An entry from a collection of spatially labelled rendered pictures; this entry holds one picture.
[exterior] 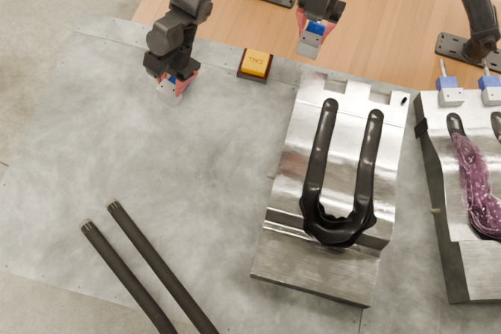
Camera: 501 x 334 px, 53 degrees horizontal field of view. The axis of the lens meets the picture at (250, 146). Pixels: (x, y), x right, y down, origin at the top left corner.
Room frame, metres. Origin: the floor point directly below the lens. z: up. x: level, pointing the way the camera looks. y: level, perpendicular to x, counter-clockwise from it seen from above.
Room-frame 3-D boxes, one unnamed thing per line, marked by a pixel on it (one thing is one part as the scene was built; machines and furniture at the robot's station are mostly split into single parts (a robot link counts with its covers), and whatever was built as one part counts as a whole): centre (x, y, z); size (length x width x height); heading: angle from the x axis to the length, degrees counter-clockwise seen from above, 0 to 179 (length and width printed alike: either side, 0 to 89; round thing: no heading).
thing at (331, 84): (0.60, -0.20, 0.87); 0.05 x 0.05 x 0.04; 78
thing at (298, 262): (0.36, -0.19, 0.87); 0.50 x 0.26 x 0.14; 168
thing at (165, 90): (0.62, 0.19, 0.83); 0.13 x 0.05 x 0.05; 149
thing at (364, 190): (0.38, -0.21, 0.92); 0.35 x 0.16 x 0.09; 168
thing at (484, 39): (0.76, -0.57, 0.90); 0.09 x 0.06 x 0.06; 0
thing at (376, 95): (0.57, -0.30, 0.87); 0.05 x 0.05 x 0.04; 78
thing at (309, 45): (0.72, -0.14, 0.93); 0.13 x 0.05 x 0.05; 161
